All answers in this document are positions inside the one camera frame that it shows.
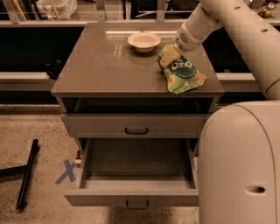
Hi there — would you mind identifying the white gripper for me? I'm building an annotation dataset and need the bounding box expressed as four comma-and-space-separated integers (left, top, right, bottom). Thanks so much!
159, 24, 203, 69

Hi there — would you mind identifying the green rice chip bag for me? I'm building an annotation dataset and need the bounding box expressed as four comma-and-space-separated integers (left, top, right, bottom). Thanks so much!
157, 51, 207, 94

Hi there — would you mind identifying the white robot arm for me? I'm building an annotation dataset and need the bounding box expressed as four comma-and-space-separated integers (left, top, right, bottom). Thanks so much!
160, 0, 280, 224

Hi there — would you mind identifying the grey drawer cabinet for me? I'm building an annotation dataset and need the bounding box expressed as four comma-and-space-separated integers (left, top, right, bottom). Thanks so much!
52, 21, 224, 150

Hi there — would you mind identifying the white plastic bag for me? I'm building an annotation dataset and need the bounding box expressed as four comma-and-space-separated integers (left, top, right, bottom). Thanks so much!
36, 0, 78, 20

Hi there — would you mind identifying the open middle drawer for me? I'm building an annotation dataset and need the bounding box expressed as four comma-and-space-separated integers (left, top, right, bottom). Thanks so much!
65, 138, 199, 210

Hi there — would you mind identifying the white bowl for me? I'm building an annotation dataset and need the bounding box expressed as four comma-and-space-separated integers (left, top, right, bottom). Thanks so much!
127, 32, 161, 53

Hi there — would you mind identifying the blue tape cross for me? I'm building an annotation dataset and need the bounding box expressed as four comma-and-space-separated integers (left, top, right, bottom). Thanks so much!
55, 159, 76, 185

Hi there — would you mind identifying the black stand leg left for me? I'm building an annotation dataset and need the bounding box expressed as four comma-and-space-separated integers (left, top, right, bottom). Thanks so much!
0, 139, 40, 210

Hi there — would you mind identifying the black clamp on rail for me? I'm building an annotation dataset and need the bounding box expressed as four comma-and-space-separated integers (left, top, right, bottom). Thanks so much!
45, 60, 62, 80

